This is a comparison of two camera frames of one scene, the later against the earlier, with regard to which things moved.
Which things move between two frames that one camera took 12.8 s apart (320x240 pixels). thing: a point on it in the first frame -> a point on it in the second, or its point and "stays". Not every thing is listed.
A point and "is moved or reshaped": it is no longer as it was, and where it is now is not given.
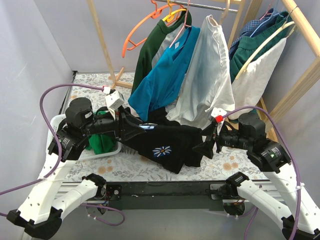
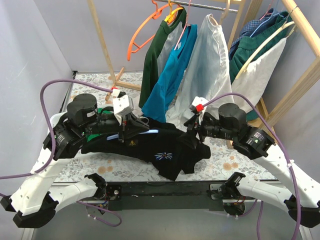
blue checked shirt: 250,28 stays
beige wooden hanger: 225,13 stays
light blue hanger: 147,126 is moved or reshaped
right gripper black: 213,139 -> 198,125
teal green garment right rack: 247,44 stays
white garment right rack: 250,88 stays
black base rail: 196,196 stays
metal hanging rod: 199,5 stays
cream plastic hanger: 244,67 stays
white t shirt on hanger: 207,83 stays
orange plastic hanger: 128,45 is moved or reshaped
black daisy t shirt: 170,146 is moved or reshaped
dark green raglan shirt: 149,42 -> 161,44
